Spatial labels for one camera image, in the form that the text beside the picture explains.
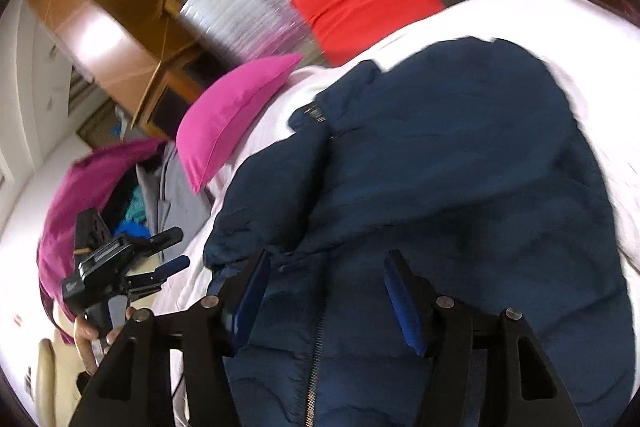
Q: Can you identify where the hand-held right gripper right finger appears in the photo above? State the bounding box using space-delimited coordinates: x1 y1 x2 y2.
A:
382 249 583 427

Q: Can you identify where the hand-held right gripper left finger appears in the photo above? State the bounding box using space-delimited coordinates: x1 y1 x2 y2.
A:
67 249 273 427

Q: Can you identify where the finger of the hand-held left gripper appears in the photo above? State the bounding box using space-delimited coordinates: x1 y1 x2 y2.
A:
127 255 191 294
132 228 184 254

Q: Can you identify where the navy puffer jacket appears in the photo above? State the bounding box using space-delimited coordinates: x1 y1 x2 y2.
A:
202 38 636 427

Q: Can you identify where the person's left hand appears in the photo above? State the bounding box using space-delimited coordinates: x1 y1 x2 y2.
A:
72 294 137 372

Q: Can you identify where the bright blue jacket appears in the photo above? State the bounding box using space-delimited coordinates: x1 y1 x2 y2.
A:
112 222 151 240

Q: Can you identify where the teal garment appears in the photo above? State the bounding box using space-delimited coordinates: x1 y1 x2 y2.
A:
124 187 151 228

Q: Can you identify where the grey coat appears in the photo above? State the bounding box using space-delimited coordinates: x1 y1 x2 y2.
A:
136 142 213 258

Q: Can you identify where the magenta jacket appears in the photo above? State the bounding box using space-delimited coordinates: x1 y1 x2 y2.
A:
36 138 168 345

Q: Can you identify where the beige sofa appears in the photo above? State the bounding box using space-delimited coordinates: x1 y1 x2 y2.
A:
22 307 101 427

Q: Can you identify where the pink pillow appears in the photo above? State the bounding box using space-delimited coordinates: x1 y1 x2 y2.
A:
176 53 304 194

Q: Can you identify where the wooden cabinet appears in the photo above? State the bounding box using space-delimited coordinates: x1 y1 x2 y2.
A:
20 0 216 142

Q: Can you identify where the white blanket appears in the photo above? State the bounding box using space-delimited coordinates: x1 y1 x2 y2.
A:
147 0 640 427

